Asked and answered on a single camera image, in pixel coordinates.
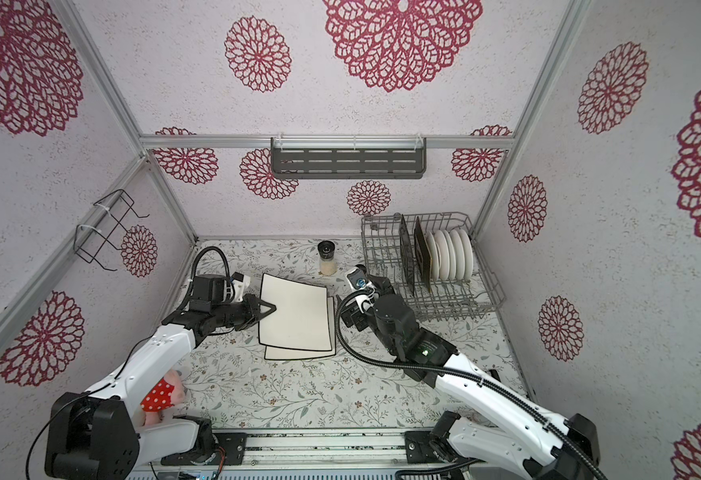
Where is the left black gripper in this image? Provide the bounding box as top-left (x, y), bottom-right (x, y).
top-left (213, 292), bottom-right (278, 331)

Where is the white square plate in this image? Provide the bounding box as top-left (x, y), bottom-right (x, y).
top-left (258, 273), bottom-right (330, 351)
top-left (264, 296), bottom-right (336, 361)

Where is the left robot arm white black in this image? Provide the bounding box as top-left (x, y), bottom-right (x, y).
top-left (42, 273), bottom-right (278, 479)

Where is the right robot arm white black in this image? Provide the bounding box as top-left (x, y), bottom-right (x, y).
top-left (336, 266), bottom-right (605, 479)

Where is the white round plate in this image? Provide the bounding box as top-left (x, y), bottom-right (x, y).
top-left (445, 229), bottom-right (465, 280)
top-left (433, 230), bottom-right (451, 281)
top-left (425, 232), bottom-right (440, 281)
top-left (457, 229), bottom-right (474, 280)

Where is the salt grinder black lid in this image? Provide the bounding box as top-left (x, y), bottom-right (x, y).
top-left (318, 240), bottom-right (338, 276)

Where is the red pink plush toy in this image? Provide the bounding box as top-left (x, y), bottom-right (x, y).
top-left (134, 369), bottom-right (186, 427)

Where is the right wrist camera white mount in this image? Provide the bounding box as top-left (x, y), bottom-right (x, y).
top-left (346, 264), bottom-right (377, 314)

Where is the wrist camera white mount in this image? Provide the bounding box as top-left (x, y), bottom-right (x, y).
top-left (346, 264), bottom-right (377, 314)
top-left (226, 272), bottom-right (252, 303)

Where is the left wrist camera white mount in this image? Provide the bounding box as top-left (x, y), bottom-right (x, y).
top-left (226, 272), bottom-right (252, 303)

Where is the grey wire dish rack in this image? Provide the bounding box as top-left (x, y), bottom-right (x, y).
top-left (361, 212), bottom-right (505, 320)

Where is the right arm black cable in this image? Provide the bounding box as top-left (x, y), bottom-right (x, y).
top-left (333, 290), bottom-right (609, 480)

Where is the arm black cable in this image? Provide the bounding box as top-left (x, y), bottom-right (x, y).
top-left (187, 245), bottom-right (232, 301)
top-left (333, 290), bottom-right (609, 480)

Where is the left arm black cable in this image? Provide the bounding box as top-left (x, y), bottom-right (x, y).
top-left (187, 245), bottom-right (232, 301)

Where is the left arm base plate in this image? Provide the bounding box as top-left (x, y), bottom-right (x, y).
top-left (160, 416), bottom-right (248, 466)

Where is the grey wall shelf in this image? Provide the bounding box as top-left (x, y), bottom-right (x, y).
top-left (270, 137), bottom-right (427, 180)

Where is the aluminium front rail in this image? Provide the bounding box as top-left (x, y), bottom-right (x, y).
top-left (121, 425), bottom-right (576, 475)

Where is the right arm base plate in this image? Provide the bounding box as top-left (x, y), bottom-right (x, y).
top-left (404, 417), bottom-right (462, 464)

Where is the black wire wall holder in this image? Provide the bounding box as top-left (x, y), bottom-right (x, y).
top-left (72, 188), bottom-right (150, 272)

